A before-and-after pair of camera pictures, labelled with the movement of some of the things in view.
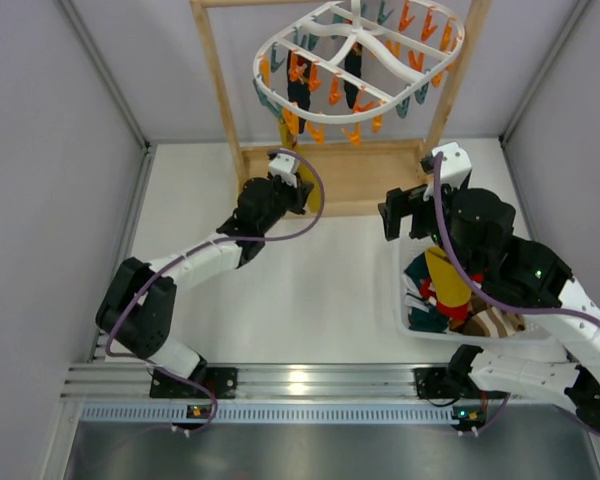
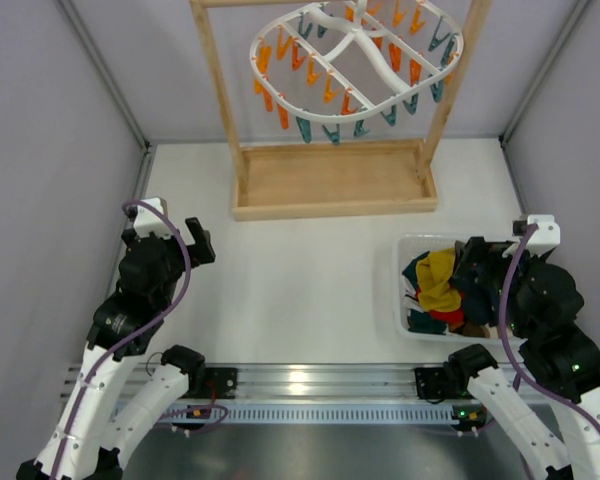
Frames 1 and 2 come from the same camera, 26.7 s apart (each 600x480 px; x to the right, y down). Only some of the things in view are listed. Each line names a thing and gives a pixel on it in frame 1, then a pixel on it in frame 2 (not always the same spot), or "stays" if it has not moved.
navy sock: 298,92 -> 480,296
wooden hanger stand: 353,177 stays
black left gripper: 300,191 -> 191,248
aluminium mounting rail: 254,382 stays
